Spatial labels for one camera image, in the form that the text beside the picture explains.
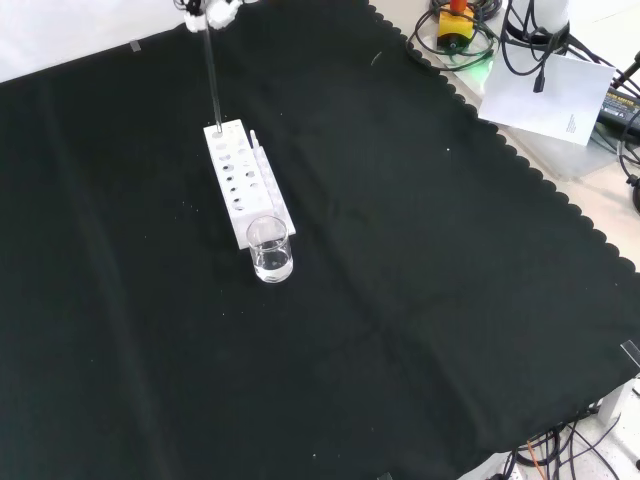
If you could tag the pale paper board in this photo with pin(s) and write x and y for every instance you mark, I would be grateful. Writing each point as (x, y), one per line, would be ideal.
(550, 100)

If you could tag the black power adapter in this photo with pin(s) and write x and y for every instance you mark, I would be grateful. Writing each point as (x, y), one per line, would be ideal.
(620, 107)

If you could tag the black bench cloth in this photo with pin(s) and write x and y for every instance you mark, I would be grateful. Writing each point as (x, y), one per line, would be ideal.
(400, 250)

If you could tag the clear tape piece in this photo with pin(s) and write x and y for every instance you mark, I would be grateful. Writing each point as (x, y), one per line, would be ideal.
(631, 352)
(384, 476)
(135, 46)

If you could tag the white test tube rack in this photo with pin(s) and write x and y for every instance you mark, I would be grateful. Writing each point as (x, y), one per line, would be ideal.
(239, 222)

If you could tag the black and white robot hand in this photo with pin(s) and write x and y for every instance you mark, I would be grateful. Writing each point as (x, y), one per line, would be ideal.
(220, 15)

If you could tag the clear glass rod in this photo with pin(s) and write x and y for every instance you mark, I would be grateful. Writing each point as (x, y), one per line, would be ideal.
(212, 75)

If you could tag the white table bracket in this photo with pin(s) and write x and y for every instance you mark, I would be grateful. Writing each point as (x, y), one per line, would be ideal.
(620, 405)

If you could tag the yellow stop button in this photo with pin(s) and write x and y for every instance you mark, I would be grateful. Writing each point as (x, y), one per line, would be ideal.
(455, 25)

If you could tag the clear glass beaker with water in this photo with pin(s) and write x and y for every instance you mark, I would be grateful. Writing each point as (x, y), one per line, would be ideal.
(272, 265)

